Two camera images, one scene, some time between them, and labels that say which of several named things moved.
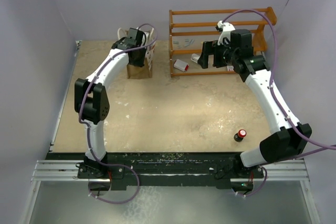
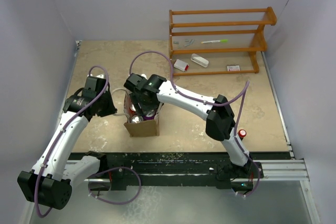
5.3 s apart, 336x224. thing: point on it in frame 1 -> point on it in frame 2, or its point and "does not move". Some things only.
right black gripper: (208, 49) -> (139, 106)
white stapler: (195, 57) does not move
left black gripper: (143, 50) -> (111, 109)
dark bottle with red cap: (239, 137) does not move
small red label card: (230, 68) does not move
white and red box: (181, 65) does not move
